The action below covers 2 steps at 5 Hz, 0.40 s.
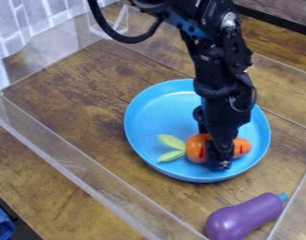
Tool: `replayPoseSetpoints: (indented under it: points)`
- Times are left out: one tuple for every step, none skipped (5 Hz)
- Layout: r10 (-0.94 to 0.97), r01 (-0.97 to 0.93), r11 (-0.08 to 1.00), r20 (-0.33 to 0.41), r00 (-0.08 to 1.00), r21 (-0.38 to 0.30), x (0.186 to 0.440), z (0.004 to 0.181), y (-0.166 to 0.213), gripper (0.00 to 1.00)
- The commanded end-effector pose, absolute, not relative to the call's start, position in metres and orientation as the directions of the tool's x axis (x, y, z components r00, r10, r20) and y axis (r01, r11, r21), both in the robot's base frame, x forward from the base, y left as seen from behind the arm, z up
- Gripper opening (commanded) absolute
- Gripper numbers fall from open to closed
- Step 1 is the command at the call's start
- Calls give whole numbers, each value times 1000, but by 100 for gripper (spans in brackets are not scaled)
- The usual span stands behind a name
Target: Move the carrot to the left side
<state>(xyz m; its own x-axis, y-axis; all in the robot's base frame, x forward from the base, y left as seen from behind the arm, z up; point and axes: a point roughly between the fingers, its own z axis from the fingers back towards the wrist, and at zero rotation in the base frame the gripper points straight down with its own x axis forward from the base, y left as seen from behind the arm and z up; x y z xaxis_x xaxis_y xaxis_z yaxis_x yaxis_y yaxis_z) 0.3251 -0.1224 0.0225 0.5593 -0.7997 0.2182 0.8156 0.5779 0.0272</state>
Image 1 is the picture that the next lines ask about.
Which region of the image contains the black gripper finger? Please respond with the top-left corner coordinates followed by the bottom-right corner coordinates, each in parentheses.
top-left (194, 106), bottom-right (210, 134)
top-left (206, 142), bottom-right (234, 172)

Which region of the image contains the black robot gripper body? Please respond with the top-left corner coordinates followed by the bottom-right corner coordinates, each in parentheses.
top-left (194, 72), bottom-right (257, 147)

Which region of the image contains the orange toy carrot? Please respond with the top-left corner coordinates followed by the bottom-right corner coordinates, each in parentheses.
top-left (158, 133), bottom-right (253, 163)

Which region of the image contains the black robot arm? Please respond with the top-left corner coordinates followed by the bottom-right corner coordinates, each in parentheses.
top-left (133, 0), bottom-right (257, 171)

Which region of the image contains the blue plastic plate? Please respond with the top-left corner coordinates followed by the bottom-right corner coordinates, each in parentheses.
top-left (125, 79), bottom-right (272, 183)

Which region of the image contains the purple toy eggplant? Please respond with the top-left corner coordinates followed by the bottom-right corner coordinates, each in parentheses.
top-left (206, 192), bottom-right (289, 240)

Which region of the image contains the white grid curtain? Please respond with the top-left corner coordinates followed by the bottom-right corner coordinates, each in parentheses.
top-left (0, 0), bottom-right (106, 91)

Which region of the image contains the blue object at corner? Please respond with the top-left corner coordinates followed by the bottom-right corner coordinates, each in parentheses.
top-left (0, 207), bottom-right (17, 240)

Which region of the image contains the black corrugated cable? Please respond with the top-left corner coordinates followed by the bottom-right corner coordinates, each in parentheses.
top-left (86, 0), bottom-right (166, 45)

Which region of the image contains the clear acrylic enclosure wall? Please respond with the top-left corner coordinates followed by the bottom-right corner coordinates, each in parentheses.
top-left (0, 15), bottom-right (306, 240)

